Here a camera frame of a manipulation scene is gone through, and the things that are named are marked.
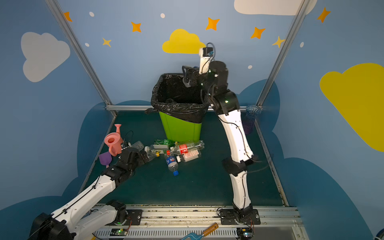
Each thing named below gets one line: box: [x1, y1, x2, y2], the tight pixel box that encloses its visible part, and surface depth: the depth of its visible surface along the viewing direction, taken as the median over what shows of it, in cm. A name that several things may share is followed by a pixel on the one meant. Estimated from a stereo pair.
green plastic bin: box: [159, 111, 202, 142], surface depth 94 cm
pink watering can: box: [104, 124, 123, 157], surface depth 93 cm
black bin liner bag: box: [145, 73, 210, 124], surface depth 82 cm
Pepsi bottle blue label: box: [166, 156, 179, 176], surface depth 91 cm
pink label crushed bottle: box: [176, 149, 200, 163], surface depth 95 cm
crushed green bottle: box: [154, 139, 175, 147], surface depth 103 cm
